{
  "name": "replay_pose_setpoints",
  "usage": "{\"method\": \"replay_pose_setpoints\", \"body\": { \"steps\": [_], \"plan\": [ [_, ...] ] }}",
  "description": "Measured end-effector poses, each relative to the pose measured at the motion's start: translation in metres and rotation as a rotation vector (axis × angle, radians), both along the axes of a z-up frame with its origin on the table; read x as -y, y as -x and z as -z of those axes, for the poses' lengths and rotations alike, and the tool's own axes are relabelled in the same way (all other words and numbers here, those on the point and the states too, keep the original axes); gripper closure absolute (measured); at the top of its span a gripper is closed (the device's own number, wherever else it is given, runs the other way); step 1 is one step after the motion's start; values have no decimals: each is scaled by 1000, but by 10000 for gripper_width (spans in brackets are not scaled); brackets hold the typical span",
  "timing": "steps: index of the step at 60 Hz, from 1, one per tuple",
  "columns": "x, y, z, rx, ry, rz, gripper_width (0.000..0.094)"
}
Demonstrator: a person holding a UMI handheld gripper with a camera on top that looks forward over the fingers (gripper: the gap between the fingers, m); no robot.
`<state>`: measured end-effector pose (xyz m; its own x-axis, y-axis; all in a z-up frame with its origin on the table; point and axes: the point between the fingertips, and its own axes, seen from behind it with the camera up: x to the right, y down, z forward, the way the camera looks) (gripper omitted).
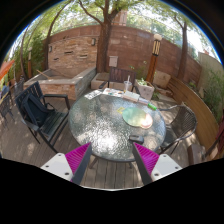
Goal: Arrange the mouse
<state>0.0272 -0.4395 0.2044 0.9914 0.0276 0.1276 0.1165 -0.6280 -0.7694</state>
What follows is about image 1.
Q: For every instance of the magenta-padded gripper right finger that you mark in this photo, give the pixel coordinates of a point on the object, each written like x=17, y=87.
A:
x=163, y=165

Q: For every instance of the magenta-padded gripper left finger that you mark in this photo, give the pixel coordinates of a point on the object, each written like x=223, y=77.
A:
x=58, y=165

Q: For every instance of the green mouse pad, wrist rest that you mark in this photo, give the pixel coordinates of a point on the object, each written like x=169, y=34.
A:
x=135, y=116

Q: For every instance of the brown wicker chair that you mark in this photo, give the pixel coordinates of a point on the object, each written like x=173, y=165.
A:
x=183, y=123

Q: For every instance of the black slatted armchair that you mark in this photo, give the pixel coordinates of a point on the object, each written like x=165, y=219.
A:
x=36, y=111

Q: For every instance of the pale blue booklet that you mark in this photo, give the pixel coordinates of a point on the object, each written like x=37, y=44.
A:
x=143, y=101

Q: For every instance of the curved wooden bench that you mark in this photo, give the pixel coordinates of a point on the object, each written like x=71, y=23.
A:
x=196, y=106

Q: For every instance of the white square planter with plant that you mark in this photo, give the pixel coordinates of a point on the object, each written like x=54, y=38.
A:
x=145, y=90

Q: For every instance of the black and white paper strip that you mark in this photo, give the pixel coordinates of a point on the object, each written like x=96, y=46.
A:
x=92, y=94

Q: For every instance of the stone water basin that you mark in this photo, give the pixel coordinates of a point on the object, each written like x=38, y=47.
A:
x=56, y=85

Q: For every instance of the beige stone block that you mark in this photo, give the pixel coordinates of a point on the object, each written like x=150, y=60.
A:
x=162, y=79

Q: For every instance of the clear plastic cup with straw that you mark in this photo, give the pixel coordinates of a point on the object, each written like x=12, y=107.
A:
x=127, y=86

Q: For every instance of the colourful magazine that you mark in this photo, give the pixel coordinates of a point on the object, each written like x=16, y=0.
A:
x=112, y=92

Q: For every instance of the dark wooden slatted chair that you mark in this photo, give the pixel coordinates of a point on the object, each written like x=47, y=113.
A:
x=121, y=75

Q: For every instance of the orange parasol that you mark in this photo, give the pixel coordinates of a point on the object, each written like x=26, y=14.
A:
x=6, y=68

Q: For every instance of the slim tree trunk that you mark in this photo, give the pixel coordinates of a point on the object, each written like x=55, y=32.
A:
x=183, y=53

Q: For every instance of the leaning tree trunk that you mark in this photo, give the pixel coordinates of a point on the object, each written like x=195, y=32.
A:
x=46, y=50

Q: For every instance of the forked tree trunk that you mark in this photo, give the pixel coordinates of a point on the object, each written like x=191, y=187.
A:
x=104, y=46

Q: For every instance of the wooden garden lamp post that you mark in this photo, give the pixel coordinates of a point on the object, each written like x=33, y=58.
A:
x=152, y=63

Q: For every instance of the grey wall utility box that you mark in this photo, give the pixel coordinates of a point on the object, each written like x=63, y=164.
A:
x=113, y=61

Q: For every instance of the black wall lamp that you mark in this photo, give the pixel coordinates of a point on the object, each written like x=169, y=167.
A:
x=93, y=41
x=50, y=48

